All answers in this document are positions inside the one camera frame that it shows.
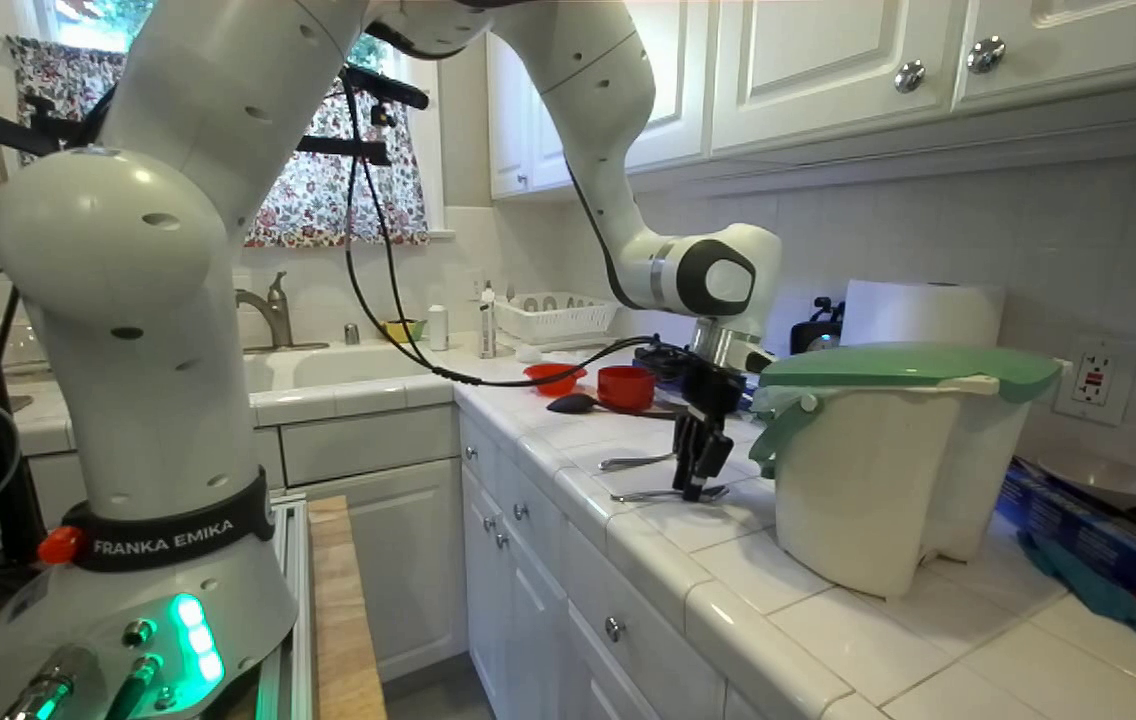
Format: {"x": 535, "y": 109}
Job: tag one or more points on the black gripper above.
{"x": 708, "y": 398}

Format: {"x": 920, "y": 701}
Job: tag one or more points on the white bin with liner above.
{"x": 879, "y": 482}

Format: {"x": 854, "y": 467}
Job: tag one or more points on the green bin lid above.
{"x": 916, "y": 367}

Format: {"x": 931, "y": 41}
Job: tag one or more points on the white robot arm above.
{"x": 133, "y": 253}

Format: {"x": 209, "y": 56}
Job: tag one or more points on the red measuring cup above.
{"x": 626, "y": 391}

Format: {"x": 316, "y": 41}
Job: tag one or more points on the metal fork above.
{"x": 634, "y": 461}

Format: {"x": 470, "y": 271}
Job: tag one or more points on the black measuring scoop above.
{"x": 572, "y": 405}

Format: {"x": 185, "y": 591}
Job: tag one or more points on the red bowl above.
{"x": 555, "y": 377}

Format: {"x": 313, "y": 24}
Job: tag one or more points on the white dish rack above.
{"x": 555, "y": 316}

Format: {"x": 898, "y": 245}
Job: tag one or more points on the white paper towel roll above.
{"x": 920, "y": 313}

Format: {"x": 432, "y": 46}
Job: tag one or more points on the white lower cabinet fronts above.
{"x": 488, "y": 532}

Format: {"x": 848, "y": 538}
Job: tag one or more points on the yellow sponge dish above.
{"x": 401, "y": 329}

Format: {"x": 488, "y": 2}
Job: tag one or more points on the white upper cabinets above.
{"x": 812, "y": 93}

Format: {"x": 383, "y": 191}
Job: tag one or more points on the floral window curtain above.
{"x": 316, "y": 196}

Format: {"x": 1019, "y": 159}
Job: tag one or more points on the kitchen faucet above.
{"x": 275, "y": 308}

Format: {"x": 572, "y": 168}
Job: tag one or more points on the blue wrap box right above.
{"x": 1068, "y": 538}

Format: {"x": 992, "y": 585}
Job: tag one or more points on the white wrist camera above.
{"x": 748, "y": 353}

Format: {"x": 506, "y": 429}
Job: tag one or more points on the wall power outlet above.
{"x": 1102, "y": 377}

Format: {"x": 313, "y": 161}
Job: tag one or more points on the black camera on stand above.
{"x": 383, "y": 87}

